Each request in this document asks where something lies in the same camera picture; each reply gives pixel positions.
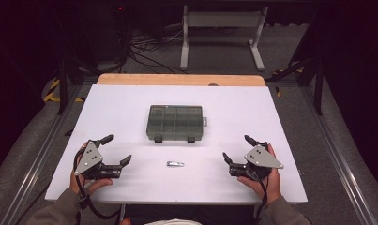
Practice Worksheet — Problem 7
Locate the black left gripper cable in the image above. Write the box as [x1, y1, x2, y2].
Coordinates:
[71, 146, 123, 221]

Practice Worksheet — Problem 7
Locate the yellow black hazard tape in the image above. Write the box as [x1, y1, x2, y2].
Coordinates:
[42, 78, 85, 104]

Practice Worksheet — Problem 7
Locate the white board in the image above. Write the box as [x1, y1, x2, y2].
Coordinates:
[44, 83, 309, 206]

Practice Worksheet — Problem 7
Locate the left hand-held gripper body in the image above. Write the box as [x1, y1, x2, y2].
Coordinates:
[73, 140, 124, 181]

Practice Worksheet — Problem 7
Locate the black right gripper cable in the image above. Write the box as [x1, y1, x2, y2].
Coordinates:
[252, 172, 270, 221]

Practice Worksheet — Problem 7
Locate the black metal stand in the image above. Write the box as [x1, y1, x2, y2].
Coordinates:
[265, 51, 327, 117]
[55, 54, 100, 116]

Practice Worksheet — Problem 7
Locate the person's left hand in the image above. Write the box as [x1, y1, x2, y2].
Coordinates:
[68, 142, 114, 197]

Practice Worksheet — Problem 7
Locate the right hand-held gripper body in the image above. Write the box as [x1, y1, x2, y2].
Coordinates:
[228, 142, 285, 182]

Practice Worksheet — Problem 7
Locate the person's white clothing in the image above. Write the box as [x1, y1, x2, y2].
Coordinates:
[144, 218, 204, 225]

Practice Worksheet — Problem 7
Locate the white metal stand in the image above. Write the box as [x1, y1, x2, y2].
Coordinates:
[179, 4, 270, 72]

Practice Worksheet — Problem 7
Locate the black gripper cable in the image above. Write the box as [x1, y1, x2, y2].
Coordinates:
[71, 146, 123, 221]
[252, 172, 270, 221]

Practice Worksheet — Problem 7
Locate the wooden table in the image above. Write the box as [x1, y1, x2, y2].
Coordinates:
[96, 73, 266, 87]

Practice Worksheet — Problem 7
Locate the person's right hand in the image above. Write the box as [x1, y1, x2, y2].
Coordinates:
[236, 142, 283, 206]

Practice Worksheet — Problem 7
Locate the grey plastic compartment box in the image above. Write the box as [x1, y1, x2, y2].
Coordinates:
[145, 104, 209, 144]

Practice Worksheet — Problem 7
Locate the aluminium floor rail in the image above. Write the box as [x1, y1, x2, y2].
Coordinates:
[298, 84, 378, 225]
[0, 83, 85, 225]

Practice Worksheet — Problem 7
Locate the bundle of black floor cables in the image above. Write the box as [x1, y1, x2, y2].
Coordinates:
[126, 27, 189, 75]

